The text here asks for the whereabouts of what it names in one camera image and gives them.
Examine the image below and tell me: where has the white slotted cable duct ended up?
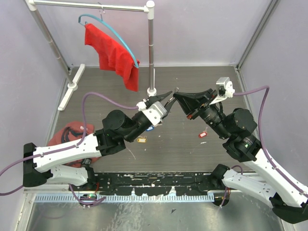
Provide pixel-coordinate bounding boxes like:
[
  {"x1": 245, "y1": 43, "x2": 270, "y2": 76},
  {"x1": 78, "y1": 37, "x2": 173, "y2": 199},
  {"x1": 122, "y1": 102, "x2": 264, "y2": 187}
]
[{"x1": 34, "y1": 193, "x2": 215, "y2": 203}]

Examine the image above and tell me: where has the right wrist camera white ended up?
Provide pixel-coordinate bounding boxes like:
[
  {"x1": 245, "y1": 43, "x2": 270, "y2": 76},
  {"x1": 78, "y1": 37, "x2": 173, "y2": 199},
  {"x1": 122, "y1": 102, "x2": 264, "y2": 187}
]
[{"x1": 210, "y1": 77, "x2": 235, "y2": 105}]

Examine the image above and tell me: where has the purple cable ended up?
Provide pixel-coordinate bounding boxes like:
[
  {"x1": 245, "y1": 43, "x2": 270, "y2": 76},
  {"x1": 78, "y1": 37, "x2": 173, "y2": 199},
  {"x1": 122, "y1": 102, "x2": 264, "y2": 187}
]
[
  {"x1": 0, "y1": 91, "x2": 140, "y2": 218},
  {"x1": 215, "y1": 85, "x2": 308, "y2": 207}
]

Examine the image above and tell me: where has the maroon shirt on table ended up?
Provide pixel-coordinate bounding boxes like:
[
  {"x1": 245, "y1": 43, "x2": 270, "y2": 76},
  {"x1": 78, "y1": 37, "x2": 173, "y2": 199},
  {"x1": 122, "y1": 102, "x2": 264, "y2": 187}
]
[{"x1": 47, "y1": 121, "x2": 99, "y2": 168}]

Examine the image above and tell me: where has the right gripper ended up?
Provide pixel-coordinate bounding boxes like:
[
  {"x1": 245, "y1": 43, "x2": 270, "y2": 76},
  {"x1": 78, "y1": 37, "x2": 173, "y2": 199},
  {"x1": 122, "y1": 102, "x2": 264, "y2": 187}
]
[{"x1": 173, "y1": 88, "x2": 232, "y2": 139}]

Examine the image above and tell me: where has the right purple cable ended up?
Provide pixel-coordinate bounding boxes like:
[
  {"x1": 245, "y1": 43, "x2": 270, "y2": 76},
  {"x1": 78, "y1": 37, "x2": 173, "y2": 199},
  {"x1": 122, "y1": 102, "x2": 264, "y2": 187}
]
[{"x1": 215, "y1": 85, "x2": 308, "y2": 207}]

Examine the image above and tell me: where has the red shirt on hanger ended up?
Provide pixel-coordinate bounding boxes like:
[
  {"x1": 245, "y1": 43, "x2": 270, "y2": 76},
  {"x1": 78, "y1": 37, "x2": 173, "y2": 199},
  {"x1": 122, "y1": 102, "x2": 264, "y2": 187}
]
[{"x1": 85, "y1": 24, "x2": 139, "y2": 92}]

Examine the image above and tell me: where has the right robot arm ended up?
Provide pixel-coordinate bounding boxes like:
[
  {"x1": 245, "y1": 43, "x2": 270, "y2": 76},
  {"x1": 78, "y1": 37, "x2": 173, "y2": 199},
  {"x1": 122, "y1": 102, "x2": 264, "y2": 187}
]
[{"x1": 173, "y1": 90, "x2": 308, "y2": 224}]

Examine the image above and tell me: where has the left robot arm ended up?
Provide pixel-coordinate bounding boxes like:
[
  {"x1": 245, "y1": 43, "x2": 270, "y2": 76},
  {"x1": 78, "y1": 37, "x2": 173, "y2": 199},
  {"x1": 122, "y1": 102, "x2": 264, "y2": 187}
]
[{"x1": 23, "y1": 92, "x2": 176, "y2": 191}]

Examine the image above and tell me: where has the key with blue tag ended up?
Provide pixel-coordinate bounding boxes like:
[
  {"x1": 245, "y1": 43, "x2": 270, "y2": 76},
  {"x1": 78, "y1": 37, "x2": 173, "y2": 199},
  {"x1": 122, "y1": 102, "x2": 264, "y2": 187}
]
[{"x1": 146, "y1": 126, "x2": 154, "y2": 131}]

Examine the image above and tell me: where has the key with red tag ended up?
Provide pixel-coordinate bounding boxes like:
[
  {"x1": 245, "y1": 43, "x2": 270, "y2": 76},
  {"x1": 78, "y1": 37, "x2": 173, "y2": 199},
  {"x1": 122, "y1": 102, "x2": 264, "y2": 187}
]
[{"x1": 198, "y1": 127, "x2": 207, "y2": 138}]

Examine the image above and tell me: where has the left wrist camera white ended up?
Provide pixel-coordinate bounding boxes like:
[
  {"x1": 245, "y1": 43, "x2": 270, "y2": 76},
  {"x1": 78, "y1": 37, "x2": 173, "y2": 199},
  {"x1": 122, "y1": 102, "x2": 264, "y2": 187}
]
[{"x1": 136, "y1": 101, "x2": 167, "y2": 127}]

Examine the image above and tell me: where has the metal clothes rack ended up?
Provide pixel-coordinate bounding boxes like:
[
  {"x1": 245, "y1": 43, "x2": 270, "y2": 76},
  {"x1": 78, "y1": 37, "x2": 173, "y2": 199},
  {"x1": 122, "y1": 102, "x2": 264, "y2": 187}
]
[{"x1": 26, "y1": 0, "x2": 157, "y2": 98}]

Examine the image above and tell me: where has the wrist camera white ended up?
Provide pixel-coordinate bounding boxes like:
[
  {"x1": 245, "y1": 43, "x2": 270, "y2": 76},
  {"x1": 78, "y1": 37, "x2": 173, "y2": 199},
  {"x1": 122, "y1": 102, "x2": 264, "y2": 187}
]
[
  {"x1": 210, "y1": 77, "x2": 235, "y2": 105},
  {"x1": 136, "y1": 101, "x2": 167, "y2": 127}
]

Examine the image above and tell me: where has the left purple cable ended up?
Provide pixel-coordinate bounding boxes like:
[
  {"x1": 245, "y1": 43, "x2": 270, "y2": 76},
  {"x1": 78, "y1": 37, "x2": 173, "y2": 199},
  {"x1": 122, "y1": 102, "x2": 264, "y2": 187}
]
[{"x1": 0, "y1": 91, "x2": 140, "y2": 218}]

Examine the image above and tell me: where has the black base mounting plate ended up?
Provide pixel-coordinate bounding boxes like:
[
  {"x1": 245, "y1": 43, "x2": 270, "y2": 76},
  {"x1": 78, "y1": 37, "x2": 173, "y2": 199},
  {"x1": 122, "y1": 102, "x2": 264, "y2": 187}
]
[{"x1": 69, "y1": 171, "x2": 217, "y2": 196}]

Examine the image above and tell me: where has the key with yellow tag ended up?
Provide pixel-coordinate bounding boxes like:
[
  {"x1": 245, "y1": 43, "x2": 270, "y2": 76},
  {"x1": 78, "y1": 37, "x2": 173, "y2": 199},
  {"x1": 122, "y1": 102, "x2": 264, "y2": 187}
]
[{"x1": 137, "y1": 137, "x2": 147, "y2": 143}]

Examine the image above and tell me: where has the blue clothes hanger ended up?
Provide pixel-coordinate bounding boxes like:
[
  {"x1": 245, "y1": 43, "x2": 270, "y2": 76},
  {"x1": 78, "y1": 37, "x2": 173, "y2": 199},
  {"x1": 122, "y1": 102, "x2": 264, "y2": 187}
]
[{"x1": 78, "y1": 7, "x2": 139, "y2": 68}]

